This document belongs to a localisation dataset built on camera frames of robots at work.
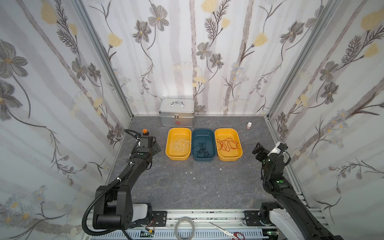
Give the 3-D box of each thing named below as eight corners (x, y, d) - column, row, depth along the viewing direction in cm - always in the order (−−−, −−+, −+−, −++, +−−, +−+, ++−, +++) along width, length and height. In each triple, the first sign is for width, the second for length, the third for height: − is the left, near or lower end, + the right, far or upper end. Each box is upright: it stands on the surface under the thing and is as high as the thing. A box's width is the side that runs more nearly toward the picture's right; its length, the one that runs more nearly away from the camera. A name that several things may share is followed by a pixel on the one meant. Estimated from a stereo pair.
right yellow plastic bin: (216, 161, 97) (217, 157, 92) (213, 133, 112) (214, 128, 107) (241, 161, 97) (244, 157, 92) (235, 133, 112) (237, 128, 107)
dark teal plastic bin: (191, 161, 97) (191, 157, 93) (192, 133, 112) (191, 129, 107) (216, 161, 97) (217, 157, 93) (213, 133, 112) (214, 129, 108)
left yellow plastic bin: (165, 160, 97) (163, 156, 92) (169, 133, 112) (168, 127, 107) (190, 160, 97) (190, 156, 92) (191, 133, 112) (191, 127, 107)
